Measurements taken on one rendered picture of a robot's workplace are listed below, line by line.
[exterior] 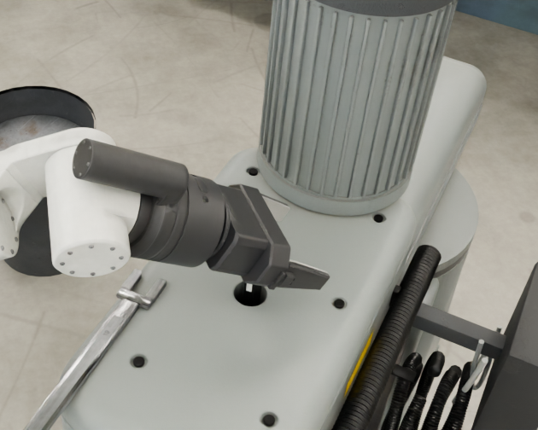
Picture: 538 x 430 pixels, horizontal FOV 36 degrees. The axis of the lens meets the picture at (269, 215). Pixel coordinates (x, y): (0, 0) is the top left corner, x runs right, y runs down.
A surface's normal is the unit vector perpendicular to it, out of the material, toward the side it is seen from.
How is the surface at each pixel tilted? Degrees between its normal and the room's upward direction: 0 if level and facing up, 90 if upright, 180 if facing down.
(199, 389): 0
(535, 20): 90
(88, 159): 60
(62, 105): 86
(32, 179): 105
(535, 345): 0
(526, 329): 0
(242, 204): 30
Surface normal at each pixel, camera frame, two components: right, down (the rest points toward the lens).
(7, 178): 0.82, 0.41
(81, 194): 0.07, -0.51
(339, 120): -0.18, 0.67
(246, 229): 0.54, -0.72
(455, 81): 0.22, -0.76
